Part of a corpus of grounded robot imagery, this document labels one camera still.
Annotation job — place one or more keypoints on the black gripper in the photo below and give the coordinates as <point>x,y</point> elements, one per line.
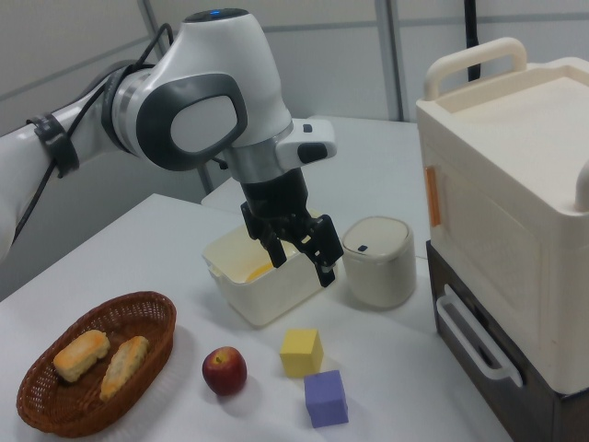
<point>276,198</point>

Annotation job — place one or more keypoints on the blocky golden bread roll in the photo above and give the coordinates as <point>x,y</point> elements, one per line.
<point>80,355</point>

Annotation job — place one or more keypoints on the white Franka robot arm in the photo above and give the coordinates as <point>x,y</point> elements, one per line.
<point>207,69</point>

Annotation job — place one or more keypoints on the long golden bread stick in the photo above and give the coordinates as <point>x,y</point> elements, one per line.
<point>122,368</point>

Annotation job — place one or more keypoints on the yellow banana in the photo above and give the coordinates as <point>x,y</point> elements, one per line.
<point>258,272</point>

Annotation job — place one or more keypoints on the open white plastic box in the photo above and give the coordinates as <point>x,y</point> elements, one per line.
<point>271,297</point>

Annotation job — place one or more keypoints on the white lidded bin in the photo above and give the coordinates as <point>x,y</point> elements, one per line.
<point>379,271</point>

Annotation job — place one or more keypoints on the yellow foam cube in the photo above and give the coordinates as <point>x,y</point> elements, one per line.
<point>300,354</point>

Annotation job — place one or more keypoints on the red apple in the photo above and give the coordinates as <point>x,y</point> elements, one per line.
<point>224,372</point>

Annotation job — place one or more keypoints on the purple foam cube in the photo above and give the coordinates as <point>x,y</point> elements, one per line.
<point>326,399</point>

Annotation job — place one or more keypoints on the cream plastic cabinet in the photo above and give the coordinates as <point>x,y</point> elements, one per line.
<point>506,207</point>

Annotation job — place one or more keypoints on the black background pole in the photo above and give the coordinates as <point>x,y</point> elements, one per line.
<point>472,41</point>

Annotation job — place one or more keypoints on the brown wicker basket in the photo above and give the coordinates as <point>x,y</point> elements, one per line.
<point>55,405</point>

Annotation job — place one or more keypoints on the dark brown drawer box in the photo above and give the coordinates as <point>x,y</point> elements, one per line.
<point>543,414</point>

